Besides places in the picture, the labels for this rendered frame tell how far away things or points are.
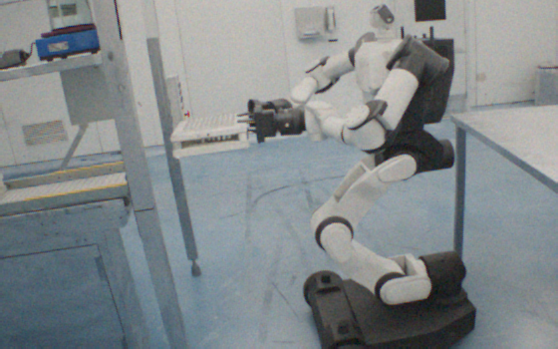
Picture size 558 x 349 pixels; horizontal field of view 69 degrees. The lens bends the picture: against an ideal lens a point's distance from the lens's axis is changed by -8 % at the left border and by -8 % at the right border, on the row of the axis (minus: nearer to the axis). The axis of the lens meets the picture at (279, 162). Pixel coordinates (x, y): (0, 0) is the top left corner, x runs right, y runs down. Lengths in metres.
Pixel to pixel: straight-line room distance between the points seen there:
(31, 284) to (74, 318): 0.20
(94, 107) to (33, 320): 0.81
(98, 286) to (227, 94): 3.86
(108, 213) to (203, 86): 3.88
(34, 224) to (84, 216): 0.17
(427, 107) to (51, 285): 1.44
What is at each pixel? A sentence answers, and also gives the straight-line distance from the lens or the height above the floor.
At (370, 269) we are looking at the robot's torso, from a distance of 1.74.
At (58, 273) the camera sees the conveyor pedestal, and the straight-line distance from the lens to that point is 1.67.
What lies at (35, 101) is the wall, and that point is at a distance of 5.83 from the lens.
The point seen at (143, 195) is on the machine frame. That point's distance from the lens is 1.36.
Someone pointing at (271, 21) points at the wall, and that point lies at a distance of 5.17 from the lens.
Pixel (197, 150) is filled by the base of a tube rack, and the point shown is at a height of 0.95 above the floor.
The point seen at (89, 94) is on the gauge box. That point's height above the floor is 1.17.
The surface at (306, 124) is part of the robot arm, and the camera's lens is 1.41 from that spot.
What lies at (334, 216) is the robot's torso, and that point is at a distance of 1.60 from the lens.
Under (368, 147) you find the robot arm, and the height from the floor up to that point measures 0.96.
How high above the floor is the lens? 1.30
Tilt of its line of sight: 17 degrees down
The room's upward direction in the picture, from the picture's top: 7 degrees counter-clockwise
